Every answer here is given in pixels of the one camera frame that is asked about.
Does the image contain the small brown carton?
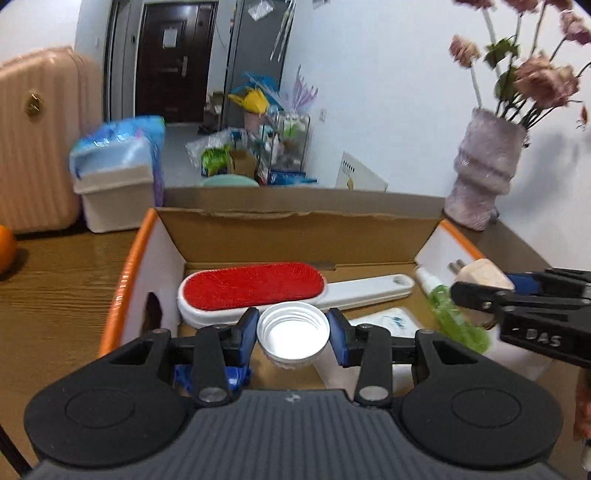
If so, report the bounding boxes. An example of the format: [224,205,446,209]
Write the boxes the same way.
[229,148,259,178]

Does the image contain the dark brown door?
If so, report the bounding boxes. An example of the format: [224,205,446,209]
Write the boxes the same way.
[135,1,219,124]

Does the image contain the orange fruit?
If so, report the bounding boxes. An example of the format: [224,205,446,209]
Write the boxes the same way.
[0,224,18,276]

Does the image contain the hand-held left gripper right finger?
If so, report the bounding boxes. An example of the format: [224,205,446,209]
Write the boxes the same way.
[327,308,491,409]

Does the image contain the green round stool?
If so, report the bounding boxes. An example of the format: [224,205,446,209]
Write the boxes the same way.
[202,174,260,188]

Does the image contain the red printed cardboard box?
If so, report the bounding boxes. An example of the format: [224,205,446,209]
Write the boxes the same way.
[98,187,552,391]

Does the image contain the white screw cap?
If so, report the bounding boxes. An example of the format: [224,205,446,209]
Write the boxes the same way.
[257,304,331,369]

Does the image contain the grey refrigerator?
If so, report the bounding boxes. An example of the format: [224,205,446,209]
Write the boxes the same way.
[222,0,298,127]

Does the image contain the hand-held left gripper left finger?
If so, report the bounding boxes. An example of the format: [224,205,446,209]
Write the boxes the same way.
[99,307,260,408]

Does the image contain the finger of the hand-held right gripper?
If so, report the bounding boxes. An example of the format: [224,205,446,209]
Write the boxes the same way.
[450,280,591,320]
[505,268,591,298]

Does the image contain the green snack packet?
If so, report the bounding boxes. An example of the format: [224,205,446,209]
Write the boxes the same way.
[200,147,232,177]

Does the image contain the pink ribbed suitcase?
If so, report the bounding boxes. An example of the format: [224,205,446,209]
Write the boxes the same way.
[0,45,103,234]

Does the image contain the beige trash bin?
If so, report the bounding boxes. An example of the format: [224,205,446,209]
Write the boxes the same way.
[70,138,155,233]

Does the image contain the green spray bottle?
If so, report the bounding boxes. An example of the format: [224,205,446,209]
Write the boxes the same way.
[414,265,491,355]

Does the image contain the red and white lint brush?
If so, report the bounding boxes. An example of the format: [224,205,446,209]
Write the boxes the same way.
[178,262,415,329]

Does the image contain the yellow watering can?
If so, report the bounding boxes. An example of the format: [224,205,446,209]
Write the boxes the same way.
[228,88,273,114]

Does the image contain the dried pink roses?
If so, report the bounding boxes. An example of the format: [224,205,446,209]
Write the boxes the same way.
[449,0,591,132]

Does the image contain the beige plug adapter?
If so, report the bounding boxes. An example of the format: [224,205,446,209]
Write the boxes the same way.
[448,258,515,292]

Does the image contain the pink textured vase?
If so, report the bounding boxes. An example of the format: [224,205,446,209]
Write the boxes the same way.
[443,107,528,232]

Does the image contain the blue bottle cap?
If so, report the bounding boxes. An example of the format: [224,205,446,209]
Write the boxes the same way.
[174,364,252,397]

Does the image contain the white flat board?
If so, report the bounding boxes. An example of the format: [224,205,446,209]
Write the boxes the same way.
[335,151,389,191]

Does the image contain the wire storage rack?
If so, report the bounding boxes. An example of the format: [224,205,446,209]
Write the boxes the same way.
[257,111,311,185]

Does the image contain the blue plastic bag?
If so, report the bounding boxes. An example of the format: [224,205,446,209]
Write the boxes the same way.
[69,116,166,208]

